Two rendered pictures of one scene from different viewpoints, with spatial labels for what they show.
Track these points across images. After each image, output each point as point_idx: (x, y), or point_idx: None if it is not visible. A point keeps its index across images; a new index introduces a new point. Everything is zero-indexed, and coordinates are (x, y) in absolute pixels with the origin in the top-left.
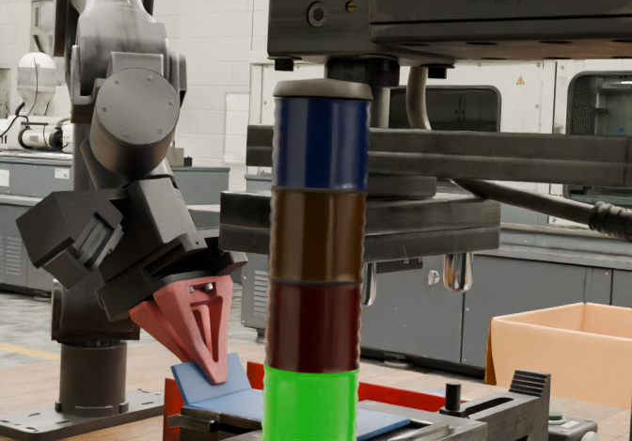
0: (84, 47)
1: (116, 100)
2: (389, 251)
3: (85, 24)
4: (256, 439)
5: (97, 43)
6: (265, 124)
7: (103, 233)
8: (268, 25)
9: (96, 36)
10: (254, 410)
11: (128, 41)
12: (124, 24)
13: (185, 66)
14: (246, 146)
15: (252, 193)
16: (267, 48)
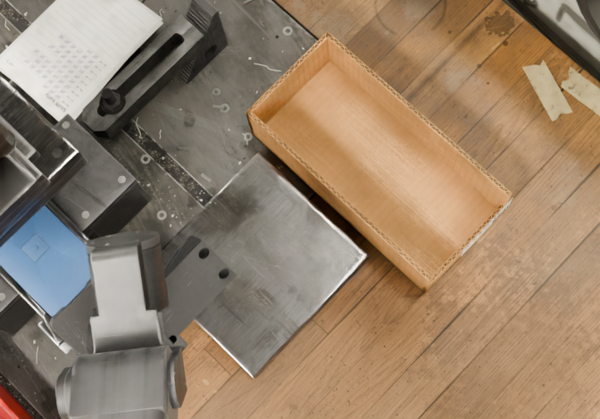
0: (162, 348)
1: (140, 237)
2: None
3: (158, 387)
4: (87, 205)
5: (148, 353)
6: (29, 163)
7: (167, 266)
8: (8, 132)
9: (147, 362)
10: (79, 264)
11: (115, 360)
12: (114, 399)
13: (59, 375)
14: (46, 178)
15: (57, 135)
16: (13, 138)
